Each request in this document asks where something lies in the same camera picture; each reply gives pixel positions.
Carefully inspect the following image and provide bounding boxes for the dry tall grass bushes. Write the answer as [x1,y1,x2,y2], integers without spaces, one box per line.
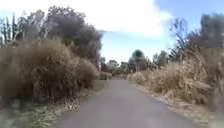
[0,38,101,105]
[127,49,224,111]

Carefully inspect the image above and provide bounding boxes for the dry grass verge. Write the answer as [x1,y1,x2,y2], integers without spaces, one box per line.
[0,79,108,128]
[130,79,224,128]

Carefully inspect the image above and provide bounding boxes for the row of dark trees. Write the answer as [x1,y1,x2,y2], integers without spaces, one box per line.
[0,5,104,69]

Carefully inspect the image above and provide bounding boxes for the distant trees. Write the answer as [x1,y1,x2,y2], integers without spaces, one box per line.
[99,49,158,77]

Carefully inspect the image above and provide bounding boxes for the grey asphalt path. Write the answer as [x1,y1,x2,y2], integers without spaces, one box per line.
[53,78,205,128]

